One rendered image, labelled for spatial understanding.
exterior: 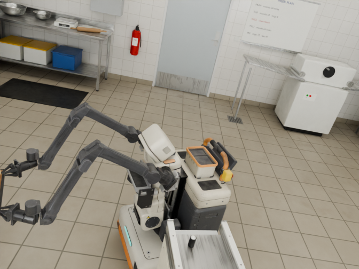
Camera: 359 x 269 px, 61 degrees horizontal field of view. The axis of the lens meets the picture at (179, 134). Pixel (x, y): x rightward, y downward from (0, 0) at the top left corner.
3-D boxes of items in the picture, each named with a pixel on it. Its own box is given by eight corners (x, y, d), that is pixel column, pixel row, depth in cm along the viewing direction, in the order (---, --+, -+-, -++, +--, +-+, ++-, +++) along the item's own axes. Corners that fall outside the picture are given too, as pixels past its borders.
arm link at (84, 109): (82, 104, 174) (80, 96, 181) (69, 121, 177) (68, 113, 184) (141, 136, 200) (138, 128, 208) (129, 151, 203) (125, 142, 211)
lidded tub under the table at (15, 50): (-3, 56, 486) (-5, 40, 474) (12, 49, 527) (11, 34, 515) (20, 61, 488) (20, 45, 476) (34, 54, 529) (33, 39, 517)
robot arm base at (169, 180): (177, 181, 172) (170, 168, 181) (168, 175, 167) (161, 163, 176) (166, 191, 173) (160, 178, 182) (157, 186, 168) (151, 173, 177)
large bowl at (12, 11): (-7, 14, 457) (-8, 4, 450) (7, 10, 491) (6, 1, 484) (20, 19, 460) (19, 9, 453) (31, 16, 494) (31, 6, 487)
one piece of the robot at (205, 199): (184, 207, 270) (205, 125, 231) (212, 257, 228) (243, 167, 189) (148, 212, 256) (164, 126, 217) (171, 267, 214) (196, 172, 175)
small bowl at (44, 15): (30, 18, 476) (30, 12, 471) (37, 16, 500) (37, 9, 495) (47, 22, 478) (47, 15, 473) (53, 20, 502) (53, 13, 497)
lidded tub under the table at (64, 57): (51, 66, 492) (51, 51, 480) (60, 59, 532) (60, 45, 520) (75, 71, 496) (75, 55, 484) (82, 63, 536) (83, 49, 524)
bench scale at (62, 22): (53, 26, 464) (53, 20, 460) (59, 22, 492) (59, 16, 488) (73, 29, 469) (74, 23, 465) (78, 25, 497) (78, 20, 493)
